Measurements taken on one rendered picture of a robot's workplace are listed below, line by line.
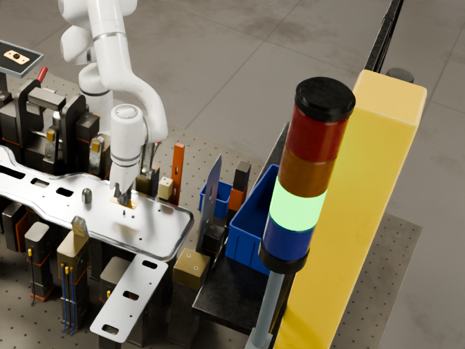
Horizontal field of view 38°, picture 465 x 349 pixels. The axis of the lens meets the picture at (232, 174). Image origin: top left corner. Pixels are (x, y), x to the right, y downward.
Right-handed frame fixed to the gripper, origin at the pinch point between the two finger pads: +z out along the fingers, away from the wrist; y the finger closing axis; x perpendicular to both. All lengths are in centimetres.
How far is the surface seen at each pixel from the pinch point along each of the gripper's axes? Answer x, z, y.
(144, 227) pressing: 8.0, 7.9, 2.1
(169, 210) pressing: 11.7, 7.9, -7.8
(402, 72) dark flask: 64, -53, -24
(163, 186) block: 7.9, 2.1, -10.9
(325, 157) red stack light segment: 58, -93, 66
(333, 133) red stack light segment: 58, -96, 66
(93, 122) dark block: -21.7, -3.9, -21.2
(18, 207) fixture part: -36.5, 20.5, 2.2
